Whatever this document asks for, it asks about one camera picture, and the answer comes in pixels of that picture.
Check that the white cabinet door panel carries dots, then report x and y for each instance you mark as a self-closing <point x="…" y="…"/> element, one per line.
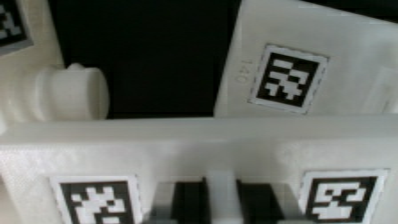
<point x="281" y="170"/>
<point x="312" y="62"/>

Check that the white cabinet body box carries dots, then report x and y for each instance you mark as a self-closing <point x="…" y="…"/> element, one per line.
<point x="50" y="91"/>

